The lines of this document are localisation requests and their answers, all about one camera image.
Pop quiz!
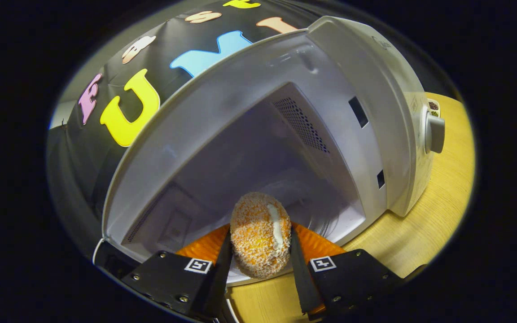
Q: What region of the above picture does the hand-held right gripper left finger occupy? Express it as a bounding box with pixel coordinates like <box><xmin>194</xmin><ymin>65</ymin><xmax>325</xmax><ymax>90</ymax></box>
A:
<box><xmin>122</xmin><ymin>224</ymin><xmax>233</xmax><ymax>321</ymax></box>

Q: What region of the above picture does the orange breaded food ball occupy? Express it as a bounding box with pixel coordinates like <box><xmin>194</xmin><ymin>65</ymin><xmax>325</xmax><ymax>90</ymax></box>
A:
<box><xmin>230</xmin><ymin>192</ymin><xmax>292</xmax><ymax>279</ymax></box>

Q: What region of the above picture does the white microwave oven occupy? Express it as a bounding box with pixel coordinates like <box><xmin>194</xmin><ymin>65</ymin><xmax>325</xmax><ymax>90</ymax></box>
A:
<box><xmin>92</xmin><ymin>16</ymin><xmax>446</xmax><ymax>288</ymax></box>

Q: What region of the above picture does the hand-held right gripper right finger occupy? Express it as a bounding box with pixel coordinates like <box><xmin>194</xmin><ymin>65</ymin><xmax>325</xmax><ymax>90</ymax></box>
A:
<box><xmin>289</xmin><ymin>223</ymin><xmax>405</xmax><ymax>320</ymax></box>

